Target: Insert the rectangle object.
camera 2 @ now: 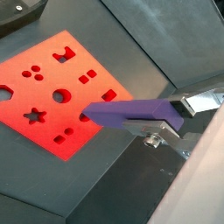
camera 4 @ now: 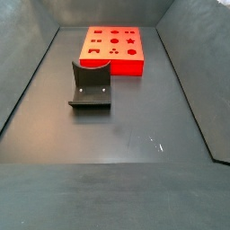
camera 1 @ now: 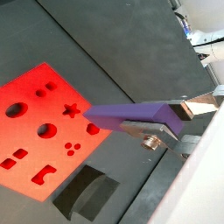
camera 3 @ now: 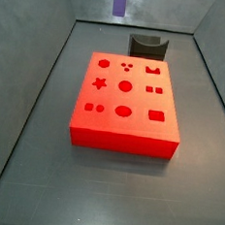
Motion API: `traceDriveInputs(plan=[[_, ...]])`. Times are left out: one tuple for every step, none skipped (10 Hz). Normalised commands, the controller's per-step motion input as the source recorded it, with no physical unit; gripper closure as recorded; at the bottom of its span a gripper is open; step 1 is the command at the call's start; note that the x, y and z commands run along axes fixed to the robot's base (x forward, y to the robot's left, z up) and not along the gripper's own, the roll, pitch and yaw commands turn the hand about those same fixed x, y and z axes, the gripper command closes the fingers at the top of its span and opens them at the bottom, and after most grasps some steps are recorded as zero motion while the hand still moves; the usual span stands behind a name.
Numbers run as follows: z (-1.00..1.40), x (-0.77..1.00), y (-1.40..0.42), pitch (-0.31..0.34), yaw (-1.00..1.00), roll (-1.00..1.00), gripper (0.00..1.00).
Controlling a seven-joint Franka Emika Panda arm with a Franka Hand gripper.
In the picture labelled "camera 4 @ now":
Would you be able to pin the black curved holder stand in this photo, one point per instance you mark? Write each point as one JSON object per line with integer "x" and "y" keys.
{"x": 92, "y": 85}

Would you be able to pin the red shape-sorting block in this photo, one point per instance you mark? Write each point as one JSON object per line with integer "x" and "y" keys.
{"x": 122, "y": 46}

